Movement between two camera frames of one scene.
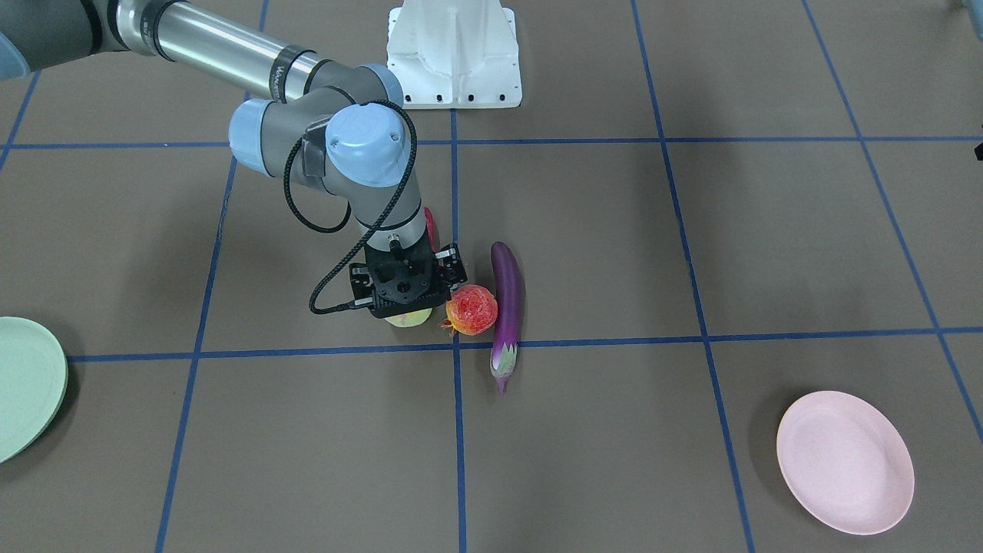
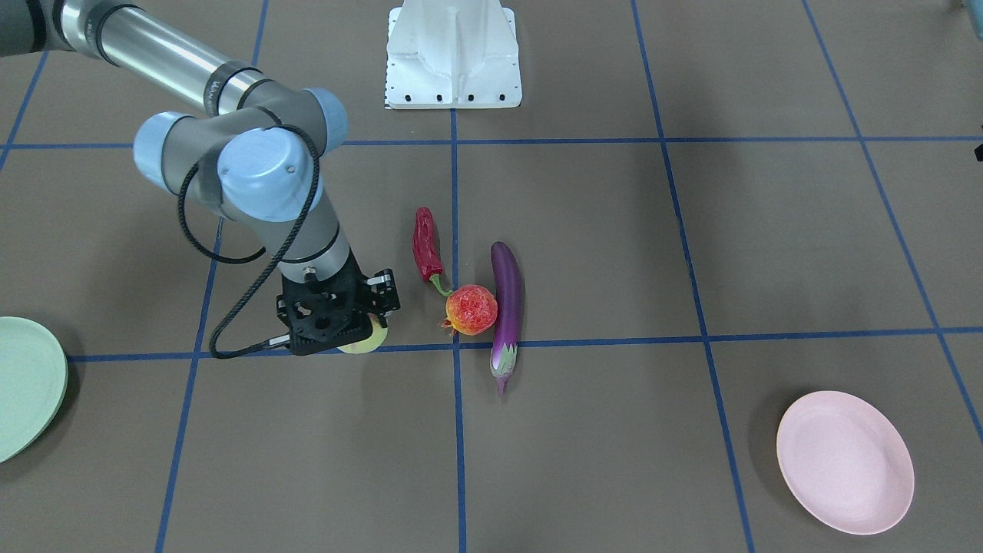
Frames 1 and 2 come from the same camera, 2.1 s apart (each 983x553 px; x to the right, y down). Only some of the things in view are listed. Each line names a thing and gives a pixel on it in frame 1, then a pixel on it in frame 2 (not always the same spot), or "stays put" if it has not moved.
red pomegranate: [471, 311] stays put
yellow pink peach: [410, 319] -> [375, 342]
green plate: [34, 385] stays put
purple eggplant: [508, 312] stays put
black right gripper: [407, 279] -> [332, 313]
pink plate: [845, 461] stays put
